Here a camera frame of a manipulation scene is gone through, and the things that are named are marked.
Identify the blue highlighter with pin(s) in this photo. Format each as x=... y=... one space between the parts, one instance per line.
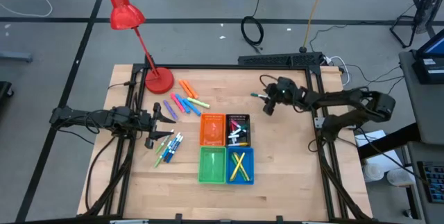
x=182 y=103
x=191 y=107

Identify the yellow slim highlighter pen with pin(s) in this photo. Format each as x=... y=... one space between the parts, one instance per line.
x=242 y=168
x=238 y=166

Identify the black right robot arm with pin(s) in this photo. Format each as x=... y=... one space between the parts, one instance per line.
x=347 y=97

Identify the black wheeled object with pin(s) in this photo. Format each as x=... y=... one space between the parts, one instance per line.
x=4 y=90

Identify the pink highlighter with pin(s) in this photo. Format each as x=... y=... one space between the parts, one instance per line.
x=177 y=103

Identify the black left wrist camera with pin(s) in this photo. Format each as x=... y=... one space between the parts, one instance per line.
x=122 y=116

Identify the grey floor bar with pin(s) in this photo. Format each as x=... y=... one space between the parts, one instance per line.
x=15 y=57

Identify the orange plastic basket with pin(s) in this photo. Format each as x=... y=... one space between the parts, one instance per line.
x=212 y=130

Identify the yellow-capped white marker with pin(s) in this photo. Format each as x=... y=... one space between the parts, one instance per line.
x=237 y=144

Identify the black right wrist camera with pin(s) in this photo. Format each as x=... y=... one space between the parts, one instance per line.
x=286 y=86

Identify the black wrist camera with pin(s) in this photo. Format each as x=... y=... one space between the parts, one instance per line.
x=286 y=86
x=122 y=116

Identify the black box with white labels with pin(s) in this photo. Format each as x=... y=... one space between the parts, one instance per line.
x=428 y=69

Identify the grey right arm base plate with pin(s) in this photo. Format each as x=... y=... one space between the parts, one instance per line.
x=318 y=122

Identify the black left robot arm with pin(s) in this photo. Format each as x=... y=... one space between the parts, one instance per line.
x=69 y=114

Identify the black-capped white marker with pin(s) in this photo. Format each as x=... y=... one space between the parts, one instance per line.
x=236 y=132
x=239 y=136

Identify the black perforated bar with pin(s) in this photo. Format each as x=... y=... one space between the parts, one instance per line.
x=277 y=59

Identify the black plastic basket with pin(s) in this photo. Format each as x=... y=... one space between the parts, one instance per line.
x=238 y=117

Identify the white paper sheet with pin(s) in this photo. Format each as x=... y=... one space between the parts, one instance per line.
x=371 y=139

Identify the black keyboard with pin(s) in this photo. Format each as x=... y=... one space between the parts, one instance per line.
x=433 y=182

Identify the black desk support beam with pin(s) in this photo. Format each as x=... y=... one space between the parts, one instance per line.
x=388 y=142

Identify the red-capped white marker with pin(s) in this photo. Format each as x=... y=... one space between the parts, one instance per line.
x=231 y=128

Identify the thin light green pen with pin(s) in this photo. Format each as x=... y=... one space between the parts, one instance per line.
x=160 y=159
x=164 y=141

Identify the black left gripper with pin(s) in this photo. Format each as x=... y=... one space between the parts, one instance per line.
x=145 y=124

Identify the white round container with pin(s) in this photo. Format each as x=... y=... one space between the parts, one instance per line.
x=373 y=172
x=400 y=177

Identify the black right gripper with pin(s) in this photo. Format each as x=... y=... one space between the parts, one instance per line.
x=291 y=101

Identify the black standing fan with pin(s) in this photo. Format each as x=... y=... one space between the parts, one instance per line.
x=425 y=5

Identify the cream marker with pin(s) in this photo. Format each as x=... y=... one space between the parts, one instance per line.
x=198 y=103

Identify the blue plastic basket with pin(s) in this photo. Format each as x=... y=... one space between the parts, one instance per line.
x=229 y=182

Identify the black aluminium table frame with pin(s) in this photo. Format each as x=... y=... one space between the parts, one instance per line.
x=222 y=67

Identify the green plastic basket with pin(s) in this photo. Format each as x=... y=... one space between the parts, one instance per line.
x=212 y=165

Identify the grey desk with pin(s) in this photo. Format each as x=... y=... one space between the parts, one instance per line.
x=426 y=113

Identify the blue-lit monitor screen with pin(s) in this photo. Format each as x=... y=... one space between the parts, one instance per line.
x=435 y=45

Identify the red desk lamp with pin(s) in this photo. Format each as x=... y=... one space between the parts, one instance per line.
x=123 y=12

